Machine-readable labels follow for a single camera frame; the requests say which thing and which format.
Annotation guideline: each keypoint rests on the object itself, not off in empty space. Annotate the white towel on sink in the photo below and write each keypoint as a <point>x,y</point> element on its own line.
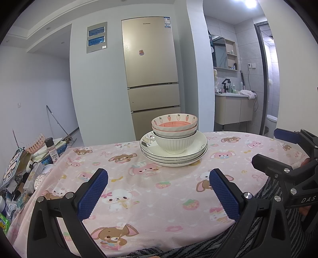
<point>247,93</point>

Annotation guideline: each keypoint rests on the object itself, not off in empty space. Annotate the person's right hand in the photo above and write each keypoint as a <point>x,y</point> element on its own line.
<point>305,162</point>

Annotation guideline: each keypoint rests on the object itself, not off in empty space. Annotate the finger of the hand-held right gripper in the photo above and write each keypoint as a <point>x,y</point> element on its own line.
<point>270,165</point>
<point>287,136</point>

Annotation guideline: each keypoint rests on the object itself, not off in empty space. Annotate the green packet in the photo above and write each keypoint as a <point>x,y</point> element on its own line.
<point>3,224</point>

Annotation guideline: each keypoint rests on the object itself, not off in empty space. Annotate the beige bathroom vanity cabinet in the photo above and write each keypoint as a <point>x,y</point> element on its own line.
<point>233,109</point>

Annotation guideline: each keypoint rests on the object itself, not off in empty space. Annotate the ceiling light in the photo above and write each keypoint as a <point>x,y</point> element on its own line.
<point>251,3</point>

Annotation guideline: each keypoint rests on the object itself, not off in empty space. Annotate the pink plastic comb rack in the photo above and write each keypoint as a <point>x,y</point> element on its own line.
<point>36,145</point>

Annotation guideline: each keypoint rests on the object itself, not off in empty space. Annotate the white dotted jar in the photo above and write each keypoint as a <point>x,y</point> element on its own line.
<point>39,181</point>

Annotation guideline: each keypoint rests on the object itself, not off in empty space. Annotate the bathroom mirror cabinet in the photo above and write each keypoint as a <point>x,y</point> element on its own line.
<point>223,53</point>

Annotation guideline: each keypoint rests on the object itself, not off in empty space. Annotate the pink cartoon-print tablecloth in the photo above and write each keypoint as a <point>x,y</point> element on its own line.
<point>149,188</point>

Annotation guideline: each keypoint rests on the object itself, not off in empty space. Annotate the black faucet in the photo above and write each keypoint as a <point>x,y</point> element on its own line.
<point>224,84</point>

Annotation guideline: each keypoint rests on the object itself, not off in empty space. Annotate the white ribbed bowl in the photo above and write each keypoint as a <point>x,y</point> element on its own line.
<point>174,145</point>

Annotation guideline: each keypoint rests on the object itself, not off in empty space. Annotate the dark bathroom door frame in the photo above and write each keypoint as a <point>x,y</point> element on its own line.
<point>263,74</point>

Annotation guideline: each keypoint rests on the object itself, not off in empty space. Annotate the grey wall panel blue windows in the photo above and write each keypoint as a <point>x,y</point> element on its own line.
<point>97,37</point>

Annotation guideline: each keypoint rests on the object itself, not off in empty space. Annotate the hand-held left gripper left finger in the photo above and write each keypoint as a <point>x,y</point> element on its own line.
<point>92,196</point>

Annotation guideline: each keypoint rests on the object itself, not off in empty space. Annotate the grey striped cloth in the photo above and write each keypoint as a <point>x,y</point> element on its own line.
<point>248,238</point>

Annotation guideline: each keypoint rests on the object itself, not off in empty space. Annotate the brown-cap spice bottle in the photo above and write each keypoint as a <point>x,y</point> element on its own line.
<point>52,151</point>

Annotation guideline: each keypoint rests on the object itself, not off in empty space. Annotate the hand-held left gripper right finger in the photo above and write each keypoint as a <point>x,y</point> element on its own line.
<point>223,196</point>

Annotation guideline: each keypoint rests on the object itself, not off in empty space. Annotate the black and white sign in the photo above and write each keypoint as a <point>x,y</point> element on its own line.
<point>11,168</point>

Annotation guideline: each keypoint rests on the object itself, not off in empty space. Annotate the white wall socket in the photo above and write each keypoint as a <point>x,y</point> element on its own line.
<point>252,65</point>

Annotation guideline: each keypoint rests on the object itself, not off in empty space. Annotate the white toilet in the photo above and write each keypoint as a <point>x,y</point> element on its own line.
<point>271,122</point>

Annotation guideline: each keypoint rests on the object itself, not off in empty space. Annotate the pink strawberry-print bowl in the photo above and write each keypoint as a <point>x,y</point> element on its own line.
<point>174,134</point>
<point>174,118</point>

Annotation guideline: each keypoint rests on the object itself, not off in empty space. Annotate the gold three-door refrigerator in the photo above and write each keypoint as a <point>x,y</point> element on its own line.
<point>151,74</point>

